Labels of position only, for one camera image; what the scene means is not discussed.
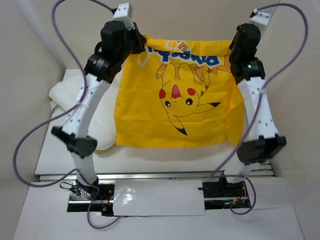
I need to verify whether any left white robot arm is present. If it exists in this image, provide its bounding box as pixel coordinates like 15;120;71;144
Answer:
51;20;146;200

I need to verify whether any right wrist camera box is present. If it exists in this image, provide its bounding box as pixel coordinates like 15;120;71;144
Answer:
249;9;272;28

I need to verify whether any yellow pikachu pillowcase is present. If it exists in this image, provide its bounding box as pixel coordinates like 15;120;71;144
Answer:
114;36;245;148

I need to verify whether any white pillow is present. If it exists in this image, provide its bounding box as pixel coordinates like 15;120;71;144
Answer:
48;72;123;152

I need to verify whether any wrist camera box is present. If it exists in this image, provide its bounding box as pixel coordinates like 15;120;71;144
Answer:
112;2;136;31
249;9;272;28

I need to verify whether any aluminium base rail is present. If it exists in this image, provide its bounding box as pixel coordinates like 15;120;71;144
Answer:
38;159;276;213

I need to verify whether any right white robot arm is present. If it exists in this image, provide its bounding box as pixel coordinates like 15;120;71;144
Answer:
218;23;287;196

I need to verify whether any white cover plate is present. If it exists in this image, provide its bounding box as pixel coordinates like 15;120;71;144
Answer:
112;179;206;217

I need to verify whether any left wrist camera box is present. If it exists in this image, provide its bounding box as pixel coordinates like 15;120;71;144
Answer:
112;2;136;31

